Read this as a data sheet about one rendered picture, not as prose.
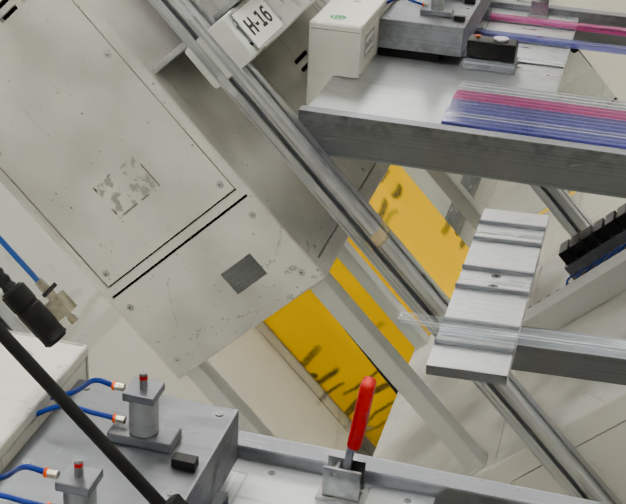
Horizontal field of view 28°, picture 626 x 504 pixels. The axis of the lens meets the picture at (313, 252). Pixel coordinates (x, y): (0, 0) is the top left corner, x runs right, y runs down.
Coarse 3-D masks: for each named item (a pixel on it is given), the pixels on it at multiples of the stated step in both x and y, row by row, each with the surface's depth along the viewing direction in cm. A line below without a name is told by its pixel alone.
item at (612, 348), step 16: (400, 320) 112; (416, 320) 112; (432, 320) 112; (448, 320) 112; (464, 320) 112; (464, 336) 111; (480, 336) 111; (496, 336) 110; (512, 336) 110; (528, 336) 109; (544, 336) 109; (560, 336) 109; (576, 336) 109; (576, 352) 109; (592, 352) 108; (608, 352) 108; (624, 352) 108
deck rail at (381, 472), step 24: (240, 432) 102; (240, 456) 101; (264, 456) 100; (288, 456) 100; (312, 456) 99; (360, 456) 100; (384, 480) 98; (408, 480) 98; (432, 480) 97; (456, 480) 98; (480, 480) 98
